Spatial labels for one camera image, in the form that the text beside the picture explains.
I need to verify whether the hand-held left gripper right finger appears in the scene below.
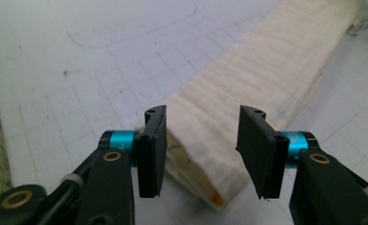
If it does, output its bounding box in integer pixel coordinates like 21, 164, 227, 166
235, 105, 319, 200

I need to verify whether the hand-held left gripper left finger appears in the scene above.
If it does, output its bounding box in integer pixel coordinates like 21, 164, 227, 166
98, 104, 168, 199

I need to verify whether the cream egg-print cloth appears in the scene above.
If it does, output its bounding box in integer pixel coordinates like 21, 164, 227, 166
136, 0, 365, 212

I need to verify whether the white grid mat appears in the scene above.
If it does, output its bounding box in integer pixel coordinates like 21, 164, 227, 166
0, 0, 368, 225

